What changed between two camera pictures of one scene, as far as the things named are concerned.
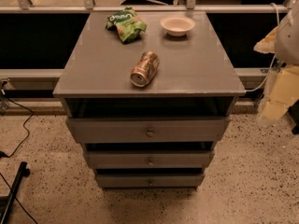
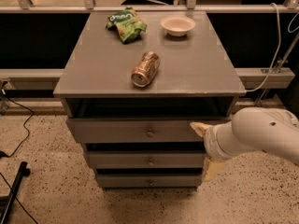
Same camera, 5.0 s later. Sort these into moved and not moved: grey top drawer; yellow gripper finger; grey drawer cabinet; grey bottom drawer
Moved: yellow gripper finger
Not moved: grey drawer cabinet; grey bottom drawer; grey top drawer
